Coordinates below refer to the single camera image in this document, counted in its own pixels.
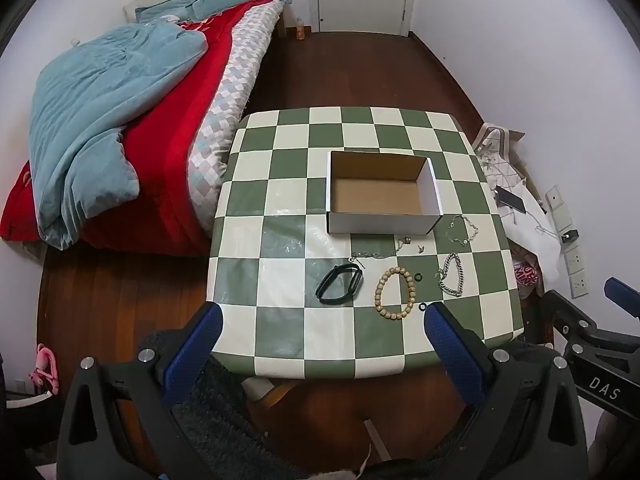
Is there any white paper bag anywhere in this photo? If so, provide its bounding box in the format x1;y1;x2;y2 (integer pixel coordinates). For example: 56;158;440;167
492;180;564;287

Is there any black smartphone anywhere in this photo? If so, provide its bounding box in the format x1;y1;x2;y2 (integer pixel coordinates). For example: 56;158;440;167
495;185;529;214

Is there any red bed with quilt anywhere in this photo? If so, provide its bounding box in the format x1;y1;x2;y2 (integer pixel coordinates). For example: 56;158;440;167
0;0;287;257

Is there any green white checkered tablecloth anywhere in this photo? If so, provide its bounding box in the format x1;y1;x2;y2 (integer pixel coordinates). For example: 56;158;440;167
204;106;526;380

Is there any pink plastic item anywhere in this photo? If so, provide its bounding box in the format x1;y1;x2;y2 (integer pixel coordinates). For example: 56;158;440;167
29;344;62;394

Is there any light blue quilt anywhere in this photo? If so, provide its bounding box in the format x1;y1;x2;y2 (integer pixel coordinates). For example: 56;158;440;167
30;22;210;252

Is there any red white snack bag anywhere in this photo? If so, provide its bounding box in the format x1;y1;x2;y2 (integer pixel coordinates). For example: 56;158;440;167
512;260;544;301

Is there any silver chain link bracelet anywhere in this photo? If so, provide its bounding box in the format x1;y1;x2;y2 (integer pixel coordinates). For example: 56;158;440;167
436;252;467;298

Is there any dark grey fuzzy cloth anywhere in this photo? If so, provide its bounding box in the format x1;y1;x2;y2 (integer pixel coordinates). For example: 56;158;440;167
165;355;363;480

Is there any brown cardboard carton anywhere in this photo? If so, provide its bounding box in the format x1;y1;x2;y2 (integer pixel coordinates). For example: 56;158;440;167
507;129;543;201

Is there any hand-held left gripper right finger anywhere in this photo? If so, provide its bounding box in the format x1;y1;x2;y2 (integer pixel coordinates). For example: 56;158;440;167
424;302;589;480

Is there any white charging cable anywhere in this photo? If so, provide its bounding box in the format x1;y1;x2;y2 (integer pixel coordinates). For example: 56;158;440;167
534;209;567;239

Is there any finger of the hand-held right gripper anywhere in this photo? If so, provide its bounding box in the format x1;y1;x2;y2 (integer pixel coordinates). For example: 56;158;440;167
603;276;640;321
541;289;640;357

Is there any wooden bead bracelet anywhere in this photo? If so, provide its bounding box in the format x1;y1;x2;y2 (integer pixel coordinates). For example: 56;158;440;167
374;267;417;321

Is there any floral cloth bag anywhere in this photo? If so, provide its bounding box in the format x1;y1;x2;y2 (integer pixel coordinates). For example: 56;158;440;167
472;122;532;197

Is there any silver crystal bracelet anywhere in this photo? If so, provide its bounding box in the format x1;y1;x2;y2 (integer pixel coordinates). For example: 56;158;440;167
446;214;480;247

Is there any bed with blankets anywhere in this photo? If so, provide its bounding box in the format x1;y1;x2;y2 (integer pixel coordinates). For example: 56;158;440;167
187;0;287;234

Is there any white cardboard box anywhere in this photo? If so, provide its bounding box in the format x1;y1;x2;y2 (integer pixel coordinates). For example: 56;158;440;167
326;150;443;236

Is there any black fitness band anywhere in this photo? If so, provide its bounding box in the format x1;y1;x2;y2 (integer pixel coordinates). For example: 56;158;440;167
315;262;365;306

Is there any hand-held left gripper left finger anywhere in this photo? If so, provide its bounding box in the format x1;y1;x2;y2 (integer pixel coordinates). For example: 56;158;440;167
57;302;224;480

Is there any thin silver necklace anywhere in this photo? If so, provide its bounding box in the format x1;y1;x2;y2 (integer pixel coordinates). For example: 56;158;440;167
347;237;413;263

